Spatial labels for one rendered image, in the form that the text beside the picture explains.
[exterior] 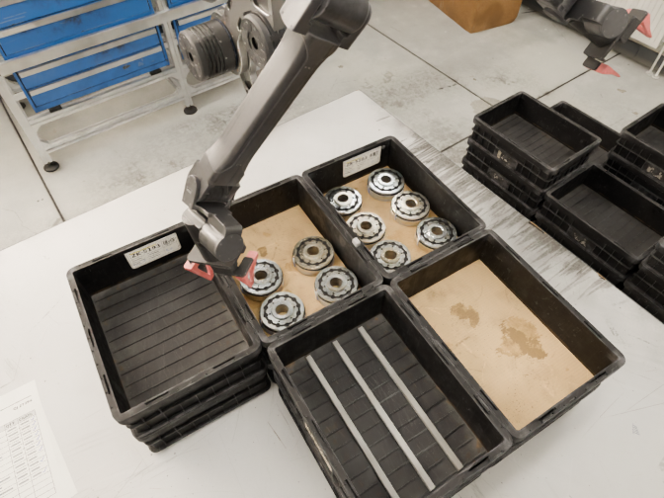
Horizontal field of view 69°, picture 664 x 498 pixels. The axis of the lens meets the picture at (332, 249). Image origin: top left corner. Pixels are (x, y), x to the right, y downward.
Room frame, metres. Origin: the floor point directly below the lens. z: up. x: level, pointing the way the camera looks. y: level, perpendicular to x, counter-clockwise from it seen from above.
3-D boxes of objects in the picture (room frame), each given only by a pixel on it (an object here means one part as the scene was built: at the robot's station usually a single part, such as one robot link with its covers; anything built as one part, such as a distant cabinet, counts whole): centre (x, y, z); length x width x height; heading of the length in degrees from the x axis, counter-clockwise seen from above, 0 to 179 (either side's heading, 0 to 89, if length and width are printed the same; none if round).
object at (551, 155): (1.52, -0.80, 0.37); 0.40 x 0.30 x 0.45; 36
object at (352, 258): (0.68, 0.11, 0.87); 0.40 x 0.30 x 0.11; 31
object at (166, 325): (0.53, 0.37, 0.87); 0.40 x 0.30 x 0.11; 31
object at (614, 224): (1.20, -1.04, 0.31); 0.40 x 0.30 x 0.34; 36
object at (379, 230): (0.80, -0.09, 0.86); 0.10 x 0.10 x 0.01
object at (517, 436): (0.49, -0.35, 0.92); 0.40 x 0.30 x 0.02; 31
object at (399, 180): (0.97, -0.15, 0.86); 0.10 x 0.10 x 0.01
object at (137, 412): (0.53, 0.37, 0.92); 0.40 x 0.30 x 0.02; 31
